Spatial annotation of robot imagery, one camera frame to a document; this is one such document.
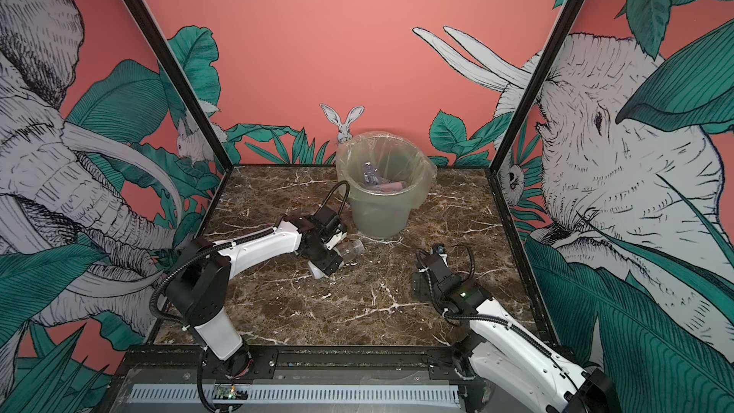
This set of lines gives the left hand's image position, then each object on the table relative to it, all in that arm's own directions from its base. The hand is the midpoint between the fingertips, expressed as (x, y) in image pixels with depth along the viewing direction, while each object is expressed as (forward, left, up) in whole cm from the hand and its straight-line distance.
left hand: (328, 257), depth 88 cm
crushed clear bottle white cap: (+18, -14, +18) cm, 29 cm away
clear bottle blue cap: (+18, -22, +13) cm, 31 cm away
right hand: (-9, -29, +3) cm, 31 cm away
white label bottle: (+4, -6, -5) cm, 9 cm away
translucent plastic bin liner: (+29, -20, +6) cm, 36 cm away
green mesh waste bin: (+29, -20, +6) cm, 35 cm away
